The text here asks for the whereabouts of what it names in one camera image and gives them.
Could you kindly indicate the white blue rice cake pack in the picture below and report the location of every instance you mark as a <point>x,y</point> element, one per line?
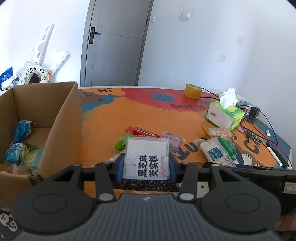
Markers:
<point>214,152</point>

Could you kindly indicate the black power adapter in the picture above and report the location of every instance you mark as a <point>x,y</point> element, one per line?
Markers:
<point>252,111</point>

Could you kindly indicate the green white cracker pack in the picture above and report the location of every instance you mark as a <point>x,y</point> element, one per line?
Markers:
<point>32,160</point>

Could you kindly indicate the red snack bar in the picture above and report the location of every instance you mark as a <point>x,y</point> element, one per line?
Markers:
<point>140,132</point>

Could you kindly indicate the pink snack pack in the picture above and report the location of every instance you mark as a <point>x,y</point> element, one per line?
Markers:
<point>174,142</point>

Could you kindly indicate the white power strip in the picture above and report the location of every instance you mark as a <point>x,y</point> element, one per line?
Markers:
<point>242,101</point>

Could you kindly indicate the colourful cartoon table mat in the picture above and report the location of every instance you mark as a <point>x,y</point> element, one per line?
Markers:
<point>107,112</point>

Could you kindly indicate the yellow tape roll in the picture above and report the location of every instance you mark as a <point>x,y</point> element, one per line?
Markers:
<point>192,91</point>

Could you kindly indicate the black sesame snack pack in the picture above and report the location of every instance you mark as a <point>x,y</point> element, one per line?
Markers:
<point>145,166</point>

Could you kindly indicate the person's right hand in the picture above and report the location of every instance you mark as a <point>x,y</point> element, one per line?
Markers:
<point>286,226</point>

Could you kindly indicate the blue snack pack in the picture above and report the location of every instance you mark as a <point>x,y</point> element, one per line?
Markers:
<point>23,130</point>

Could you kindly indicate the green snack pack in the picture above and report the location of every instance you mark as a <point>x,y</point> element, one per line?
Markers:
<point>229,147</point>

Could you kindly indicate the bunch of keys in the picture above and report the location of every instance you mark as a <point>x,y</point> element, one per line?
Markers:
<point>251,136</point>

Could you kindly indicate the black door handle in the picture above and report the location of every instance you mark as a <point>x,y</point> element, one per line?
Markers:
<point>92,34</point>

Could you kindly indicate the brown cardboard box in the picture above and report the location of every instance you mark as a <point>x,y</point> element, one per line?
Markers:
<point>56,111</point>

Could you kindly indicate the white light switch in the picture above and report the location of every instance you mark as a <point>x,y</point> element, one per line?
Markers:
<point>185,15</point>

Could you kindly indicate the green tissue box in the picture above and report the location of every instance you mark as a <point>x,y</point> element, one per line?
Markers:
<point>224,113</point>

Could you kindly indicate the grey door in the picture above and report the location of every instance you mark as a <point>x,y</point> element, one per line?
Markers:
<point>115,56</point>

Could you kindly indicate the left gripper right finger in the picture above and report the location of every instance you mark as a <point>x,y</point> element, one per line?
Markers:
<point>187,175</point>

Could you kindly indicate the orange biscuit pack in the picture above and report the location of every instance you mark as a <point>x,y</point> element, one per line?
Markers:
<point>218,133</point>

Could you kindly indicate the panda print toilet seat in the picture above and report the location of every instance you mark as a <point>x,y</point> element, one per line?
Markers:
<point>34,74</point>

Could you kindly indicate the orange red snack pack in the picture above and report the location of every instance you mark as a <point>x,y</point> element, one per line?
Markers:
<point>9,168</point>

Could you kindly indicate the short white foam board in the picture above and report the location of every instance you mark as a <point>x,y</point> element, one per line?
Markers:
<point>57,59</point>

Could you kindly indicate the light green candy pack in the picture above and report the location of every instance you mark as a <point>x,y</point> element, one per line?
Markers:
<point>121,144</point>

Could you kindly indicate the blue white bag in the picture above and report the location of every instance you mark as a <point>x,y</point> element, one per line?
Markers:
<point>6,75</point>

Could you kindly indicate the small blue green pack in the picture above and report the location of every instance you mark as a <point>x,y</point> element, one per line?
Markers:
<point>17,152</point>

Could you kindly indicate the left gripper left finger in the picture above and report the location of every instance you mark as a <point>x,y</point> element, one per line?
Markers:
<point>107,173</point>

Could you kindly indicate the white handled knife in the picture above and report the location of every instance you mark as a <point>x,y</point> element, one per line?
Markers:
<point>275,153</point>

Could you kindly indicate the tall white foam board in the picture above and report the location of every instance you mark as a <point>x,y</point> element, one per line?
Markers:
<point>40,51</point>

